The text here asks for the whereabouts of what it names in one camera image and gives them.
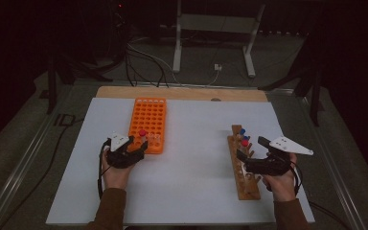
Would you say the black floor cable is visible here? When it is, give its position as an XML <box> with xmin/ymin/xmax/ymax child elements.
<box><xmin>0</xmin><ymin>117</ymin><xmax>85</xmax><ymax>230</ymax></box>
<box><xmin>309</xmin><ymin>200</ymin><xmax>351</xmax><ymax>230</ymax></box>

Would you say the person's right hand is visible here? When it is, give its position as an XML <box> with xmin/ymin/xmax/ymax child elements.
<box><xmin>262</xmin><ymin>153</ymin><xmax>299</xmax><ymax>202</ymax></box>

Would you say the wooden test tube rack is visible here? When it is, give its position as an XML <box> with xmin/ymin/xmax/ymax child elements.
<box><xmin>226</xmin><ymin>124</ymin><xmax>263</xmax><ymax>201</ymax></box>

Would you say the left hand-held gripper cable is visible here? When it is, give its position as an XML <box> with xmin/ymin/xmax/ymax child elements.
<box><xmin>97</xmin><ymin>143</ymin><xmax>110</xmax><ymax>199</ymax></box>

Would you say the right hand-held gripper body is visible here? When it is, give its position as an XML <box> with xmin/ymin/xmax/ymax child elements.
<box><xmin>244</xmin><ymin>136</ymin><xmax>314</xmax><ymax>176</ymax></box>

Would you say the metal floor rail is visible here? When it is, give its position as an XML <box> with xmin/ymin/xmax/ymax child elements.
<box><xmin>298</xmin><ymin>95</ymin><xmax>367</xmax><ymax>230</ymax></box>
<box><xmin>0</xmin><ymin>83</ymin><xmax>75</xmax><ymax>230</ymax></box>

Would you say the right hand-held gripper cable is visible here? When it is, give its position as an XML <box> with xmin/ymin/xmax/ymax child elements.
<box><xmin>288</xmin><ymin>162</ymin><xmax>302</xmax><ymax>196</ymax></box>

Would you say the orange test tube rack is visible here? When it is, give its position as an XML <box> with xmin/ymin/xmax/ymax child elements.
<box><xmin>126</xmin><ymin>97</ymin><xmax>168</xmax><ymax>155</ymax></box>

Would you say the metal stand frame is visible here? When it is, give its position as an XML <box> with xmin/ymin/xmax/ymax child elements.
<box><xmin>172</xmin><ymin>0</ymin><xmax>266</xmax><ymax>79</ymax></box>

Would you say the white cable with plug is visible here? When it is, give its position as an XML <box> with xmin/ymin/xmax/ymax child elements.
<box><xmin>172</xmin><ymin>62</ymin><xmax>223</xmax><ymax>87</ymax></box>

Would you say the hand-held gripper cable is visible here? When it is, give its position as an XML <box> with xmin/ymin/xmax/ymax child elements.
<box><xmin>97</xmin><ymin>143</ymin><xmax>110</xmax><ymax>199</ymax></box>
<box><xmin>288</xmin><ymin>162</ymin><xmax>302</xmax><ymax>196</ymax></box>

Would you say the person's left hand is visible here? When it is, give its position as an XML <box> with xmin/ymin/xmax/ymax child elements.
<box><xmin>101</xmin><ymin>148</ymin><xmax>135</xmax><ymax>190</ymax></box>

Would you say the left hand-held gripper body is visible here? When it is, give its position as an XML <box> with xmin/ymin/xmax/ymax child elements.
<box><xmin>105</xmin><ymin>132</ymin><xmax>146</xmax><ymax>170</ymax></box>

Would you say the white table sheet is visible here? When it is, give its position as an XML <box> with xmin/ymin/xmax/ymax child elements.
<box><xmin>45</xmin><ymin>97</ymin><xmax>315</xmax><ymax>226</ymax></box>

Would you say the bundle of black cables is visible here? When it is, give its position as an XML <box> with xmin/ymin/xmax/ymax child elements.
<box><xmin>125</xmin><ymin>42</ymin><xmax>170</xmax><ymax>88</ymax></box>

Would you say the dark tripod stand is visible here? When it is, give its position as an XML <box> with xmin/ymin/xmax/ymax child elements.
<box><xmin>258</xmin><ymin>30</ymin><xmax>326</xmax><ymax>127</ymax></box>

